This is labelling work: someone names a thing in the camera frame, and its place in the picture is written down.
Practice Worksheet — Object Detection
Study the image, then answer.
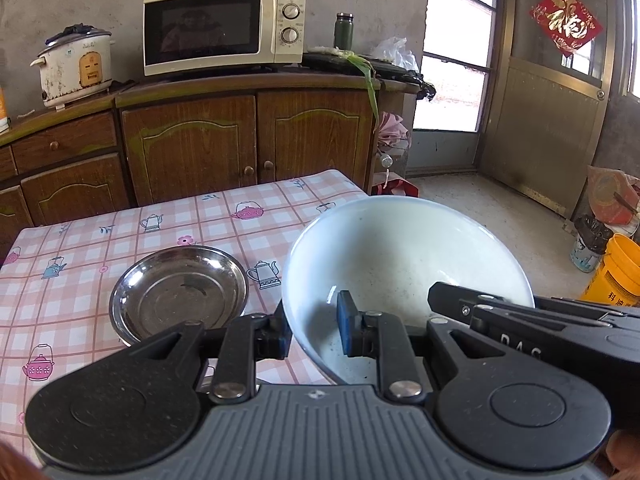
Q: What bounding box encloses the steel bowl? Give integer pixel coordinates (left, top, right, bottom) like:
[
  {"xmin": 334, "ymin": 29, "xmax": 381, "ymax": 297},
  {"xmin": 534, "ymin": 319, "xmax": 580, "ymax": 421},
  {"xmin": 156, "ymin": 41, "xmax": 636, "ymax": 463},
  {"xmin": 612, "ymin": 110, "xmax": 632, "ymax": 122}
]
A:
[{"xmin": 109, "ymin": 246, "xmax": 249, "ymax": 347}]

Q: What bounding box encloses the metal door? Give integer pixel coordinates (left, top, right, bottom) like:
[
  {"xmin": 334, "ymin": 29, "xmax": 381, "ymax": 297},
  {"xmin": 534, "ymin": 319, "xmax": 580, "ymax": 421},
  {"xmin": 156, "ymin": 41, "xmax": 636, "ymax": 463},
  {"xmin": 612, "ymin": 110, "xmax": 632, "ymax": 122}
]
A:
[{"xmin": 477, "ymin": 0, "xmax": 617, "ymax": 217}]

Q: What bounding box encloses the pink cloth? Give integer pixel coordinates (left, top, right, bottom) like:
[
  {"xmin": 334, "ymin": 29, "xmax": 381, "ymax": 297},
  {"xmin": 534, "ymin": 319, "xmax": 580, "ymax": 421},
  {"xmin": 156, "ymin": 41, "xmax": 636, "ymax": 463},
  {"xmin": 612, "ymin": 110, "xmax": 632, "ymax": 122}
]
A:
[{"xmin": 377, "ymin": 112, "xmax": 412, "ymax": 149}]

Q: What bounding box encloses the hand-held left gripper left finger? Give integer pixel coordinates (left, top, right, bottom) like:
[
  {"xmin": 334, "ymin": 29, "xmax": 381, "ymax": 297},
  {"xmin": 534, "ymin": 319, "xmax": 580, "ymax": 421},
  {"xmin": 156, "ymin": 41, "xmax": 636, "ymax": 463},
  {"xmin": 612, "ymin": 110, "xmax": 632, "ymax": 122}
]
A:
[{"xmin": 130, "ymin": 300, "xmax": 292, "ymax": 406}]

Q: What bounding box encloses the clear plastic bag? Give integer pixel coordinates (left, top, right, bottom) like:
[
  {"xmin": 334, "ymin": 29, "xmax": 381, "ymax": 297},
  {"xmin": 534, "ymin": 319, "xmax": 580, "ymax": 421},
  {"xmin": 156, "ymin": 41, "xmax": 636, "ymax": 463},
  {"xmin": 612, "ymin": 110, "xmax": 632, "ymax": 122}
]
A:
[{"xmin": 372, "ymin": 37, "xmax": 419, "ymax": 72}]

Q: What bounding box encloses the black flat griddle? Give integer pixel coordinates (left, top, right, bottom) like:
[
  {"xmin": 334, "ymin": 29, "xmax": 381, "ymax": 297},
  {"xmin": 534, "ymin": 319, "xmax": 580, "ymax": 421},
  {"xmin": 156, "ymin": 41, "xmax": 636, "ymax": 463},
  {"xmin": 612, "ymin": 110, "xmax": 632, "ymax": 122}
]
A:
[{"xmin": 302, "ymin": 50, "xmax": 424, "ymax": 85}]

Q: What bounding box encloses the window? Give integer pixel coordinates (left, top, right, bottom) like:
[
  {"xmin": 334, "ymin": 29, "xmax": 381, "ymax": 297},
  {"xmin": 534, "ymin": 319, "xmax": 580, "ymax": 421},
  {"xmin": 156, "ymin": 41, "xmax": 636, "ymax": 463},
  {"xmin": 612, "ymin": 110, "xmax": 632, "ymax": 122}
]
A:
[{"xmin": 412, "ymin": 0, "xmax": 497, "ymax": 134}]

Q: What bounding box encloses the orange sack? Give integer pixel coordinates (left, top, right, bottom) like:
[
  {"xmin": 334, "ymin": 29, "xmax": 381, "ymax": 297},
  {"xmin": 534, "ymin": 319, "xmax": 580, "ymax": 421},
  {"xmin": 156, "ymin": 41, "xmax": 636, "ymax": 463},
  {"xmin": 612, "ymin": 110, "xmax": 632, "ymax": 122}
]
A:
[{"xmin": 587, "ymin": 165, "xmax": 640, "ymax": 227}]

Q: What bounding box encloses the brown two-door cabinet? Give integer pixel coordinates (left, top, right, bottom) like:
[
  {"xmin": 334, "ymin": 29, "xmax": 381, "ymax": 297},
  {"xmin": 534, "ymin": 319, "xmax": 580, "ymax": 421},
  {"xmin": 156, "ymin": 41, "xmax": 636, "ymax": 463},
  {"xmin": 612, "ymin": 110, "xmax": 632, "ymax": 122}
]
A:
[{"xmin": 116, "ymin": 72, "xmax": 382, "ymax": 208}]

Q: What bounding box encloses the cream microwave oven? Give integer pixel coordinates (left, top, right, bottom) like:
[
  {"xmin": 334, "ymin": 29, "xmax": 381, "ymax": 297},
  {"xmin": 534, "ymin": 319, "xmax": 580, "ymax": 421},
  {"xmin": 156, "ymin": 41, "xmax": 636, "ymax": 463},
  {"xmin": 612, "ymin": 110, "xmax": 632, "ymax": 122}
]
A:
[{"xmin": 143, "ymin": 0, "xmax": 307, "ymax": 78}]

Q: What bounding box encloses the white rice cooker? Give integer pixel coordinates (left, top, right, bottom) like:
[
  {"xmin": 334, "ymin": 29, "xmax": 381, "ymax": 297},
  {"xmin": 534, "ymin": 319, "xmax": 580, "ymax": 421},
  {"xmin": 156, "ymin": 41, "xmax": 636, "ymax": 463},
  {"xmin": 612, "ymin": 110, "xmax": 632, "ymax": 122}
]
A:
[{"xmin": 30, "ymin": 24, "xmax": 115, "ymax": 110}]

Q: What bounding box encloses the small bucket with black bag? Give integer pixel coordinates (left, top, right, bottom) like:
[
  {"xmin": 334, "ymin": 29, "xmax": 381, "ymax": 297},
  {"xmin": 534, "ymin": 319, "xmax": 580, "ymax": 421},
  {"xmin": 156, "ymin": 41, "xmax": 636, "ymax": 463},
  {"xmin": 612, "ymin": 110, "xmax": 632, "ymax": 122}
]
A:
[{"xmin": 570, "ymin": 215, "xmax": 614, "ymax": 274}]

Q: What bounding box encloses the red paper decoration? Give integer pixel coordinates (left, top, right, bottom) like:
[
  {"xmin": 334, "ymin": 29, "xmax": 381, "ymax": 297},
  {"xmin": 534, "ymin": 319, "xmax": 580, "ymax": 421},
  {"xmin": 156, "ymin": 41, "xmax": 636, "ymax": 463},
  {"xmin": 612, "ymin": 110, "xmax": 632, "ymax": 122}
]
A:
[{"xmin": 530, "ymin": 0, "xmax": 604, "ymax": 59}]

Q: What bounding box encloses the red bag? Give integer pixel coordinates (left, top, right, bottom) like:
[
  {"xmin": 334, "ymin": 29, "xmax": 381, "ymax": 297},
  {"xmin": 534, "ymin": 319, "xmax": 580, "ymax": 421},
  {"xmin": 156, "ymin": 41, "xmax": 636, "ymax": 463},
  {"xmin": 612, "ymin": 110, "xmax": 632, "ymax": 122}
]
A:
[{"xmin": 372, "ymin": 170, "xmax": 422, "ymax": 199}]

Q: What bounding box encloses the green thermos bottle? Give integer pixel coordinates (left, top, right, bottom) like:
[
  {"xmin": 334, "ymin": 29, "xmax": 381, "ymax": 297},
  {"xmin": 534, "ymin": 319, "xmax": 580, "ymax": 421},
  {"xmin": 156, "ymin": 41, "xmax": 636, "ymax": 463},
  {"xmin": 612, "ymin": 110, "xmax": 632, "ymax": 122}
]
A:
[{"xmin": 334, "ymin": 12, "xmax": 354, "ymax": 52}]

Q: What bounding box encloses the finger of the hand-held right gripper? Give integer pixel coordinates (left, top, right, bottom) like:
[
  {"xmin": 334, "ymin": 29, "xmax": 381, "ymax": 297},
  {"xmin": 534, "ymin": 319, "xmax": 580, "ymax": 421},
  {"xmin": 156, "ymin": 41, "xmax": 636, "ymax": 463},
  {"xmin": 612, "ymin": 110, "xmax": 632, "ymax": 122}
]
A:
[
  {"xmin": 428, "ymin": 282, "xmax": 501, "ymax": 322},
  {"xmin": 500, "ymin": 297, "xmax": 626, "ymax": 318}
]

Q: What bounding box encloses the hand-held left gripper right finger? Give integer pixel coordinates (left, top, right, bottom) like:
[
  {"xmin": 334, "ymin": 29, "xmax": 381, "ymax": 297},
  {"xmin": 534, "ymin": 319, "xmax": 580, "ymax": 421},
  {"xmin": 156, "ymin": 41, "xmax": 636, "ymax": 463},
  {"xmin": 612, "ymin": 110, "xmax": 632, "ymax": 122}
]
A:
[{"xmin": 336, "ymin": 290, "xmax": 501, "ymax": 405}]

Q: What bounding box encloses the green leaf stalk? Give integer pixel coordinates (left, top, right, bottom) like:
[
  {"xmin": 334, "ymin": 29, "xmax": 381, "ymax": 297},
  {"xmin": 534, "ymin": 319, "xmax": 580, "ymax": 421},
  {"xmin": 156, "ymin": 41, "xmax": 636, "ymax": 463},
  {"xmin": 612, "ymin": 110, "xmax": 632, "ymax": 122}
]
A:
[{"xmin": 350, "ymin": 55, "xmax": 382, "ymax": 122}]

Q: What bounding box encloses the pink plaid tablecloth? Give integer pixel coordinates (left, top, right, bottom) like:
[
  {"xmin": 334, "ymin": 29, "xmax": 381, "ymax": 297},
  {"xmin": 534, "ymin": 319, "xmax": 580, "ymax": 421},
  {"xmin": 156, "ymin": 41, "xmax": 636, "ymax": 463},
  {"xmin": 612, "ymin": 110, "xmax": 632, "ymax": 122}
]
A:
[{"xmin": 0, "ymin": 170, "xmax": 371, "ymax": 461}]

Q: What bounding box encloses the yellow bucket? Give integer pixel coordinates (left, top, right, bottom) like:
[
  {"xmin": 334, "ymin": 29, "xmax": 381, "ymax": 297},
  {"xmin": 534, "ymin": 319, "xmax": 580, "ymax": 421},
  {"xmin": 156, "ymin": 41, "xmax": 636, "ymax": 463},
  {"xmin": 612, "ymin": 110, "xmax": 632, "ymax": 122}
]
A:
[{"xmin": 580, "ymin": 234, "xmax": 640, "ymax": 309}]

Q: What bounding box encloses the white ceramic bowl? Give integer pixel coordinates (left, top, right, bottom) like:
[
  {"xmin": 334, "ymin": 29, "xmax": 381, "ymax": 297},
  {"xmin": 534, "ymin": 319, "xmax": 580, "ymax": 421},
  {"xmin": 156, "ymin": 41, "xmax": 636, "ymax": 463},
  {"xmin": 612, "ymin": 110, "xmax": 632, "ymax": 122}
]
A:
[{"xmin": 281, "ymin": 196, "xmax": 536, "ymax": 386}]

